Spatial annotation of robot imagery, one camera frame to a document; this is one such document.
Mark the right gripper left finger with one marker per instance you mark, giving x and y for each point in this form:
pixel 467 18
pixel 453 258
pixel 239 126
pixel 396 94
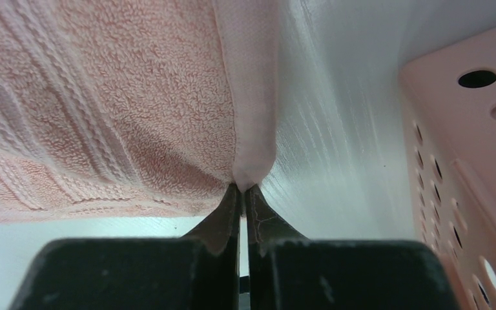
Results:
pixel 199 270

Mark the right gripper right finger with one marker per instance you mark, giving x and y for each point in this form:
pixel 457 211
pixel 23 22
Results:
pixel 289 271

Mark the pink towel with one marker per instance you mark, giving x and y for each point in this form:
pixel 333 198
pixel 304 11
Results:
pixel 134 108

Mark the pink plastic basket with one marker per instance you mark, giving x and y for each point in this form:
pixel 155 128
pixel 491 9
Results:
pixel 449 121

